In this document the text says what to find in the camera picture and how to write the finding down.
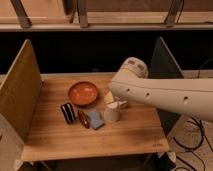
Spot black floor cables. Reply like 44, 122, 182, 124
171, 116, 213, 171

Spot black striped eraser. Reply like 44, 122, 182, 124
61, 103, 76, 124

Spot orange round plate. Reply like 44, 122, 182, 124
68, 81, 99, 106

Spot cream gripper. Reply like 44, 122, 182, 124
104, 92, 121, 106

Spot white ceramic cup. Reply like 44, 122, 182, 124
104, 107, 120, 123

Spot blue sponge block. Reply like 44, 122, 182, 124
88, 110, 104, 130

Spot wooden background shelf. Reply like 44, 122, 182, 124
0, 0, 213, 32

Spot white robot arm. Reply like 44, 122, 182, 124
108, 57, 213, 122

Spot left wooden side panel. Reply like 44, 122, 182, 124
0, 39, 42, 141

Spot dark red oval object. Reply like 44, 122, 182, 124
77, 110, 90, 128

